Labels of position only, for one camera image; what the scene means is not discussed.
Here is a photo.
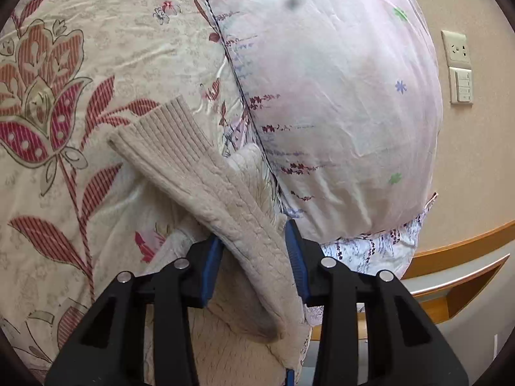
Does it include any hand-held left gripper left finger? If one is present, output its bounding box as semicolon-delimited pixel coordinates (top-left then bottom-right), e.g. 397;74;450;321
44;236;225;386

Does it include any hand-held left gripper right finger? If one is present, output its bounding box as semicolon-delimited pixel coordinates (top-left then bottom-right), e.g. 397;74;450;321
284;219;470;386

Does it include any beige knit sweater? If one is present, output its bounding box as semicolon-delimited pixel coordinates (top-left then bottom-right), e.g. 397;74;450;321
108;96;312;386

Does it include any wooden bed headboard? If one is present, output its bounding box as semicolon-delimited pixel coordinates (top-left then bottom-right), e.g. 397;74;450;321
310;220;515;340

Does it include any white floral pillow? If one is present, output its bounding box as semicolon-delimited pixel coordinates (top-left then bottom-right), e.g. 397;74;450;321
195;0;443;326

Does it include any floral cream quilt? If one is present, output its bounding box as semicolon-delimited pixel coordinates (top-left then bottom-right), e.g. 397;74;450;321
0;0;282;382

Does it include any wall light switch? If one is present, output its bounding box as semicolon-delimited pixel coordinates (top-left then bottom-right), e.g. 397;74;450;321
448;66;474;105

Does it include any wall power socket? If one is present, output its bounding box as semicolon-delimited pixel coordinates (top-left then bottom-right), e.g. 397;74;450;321
441;29;472;67

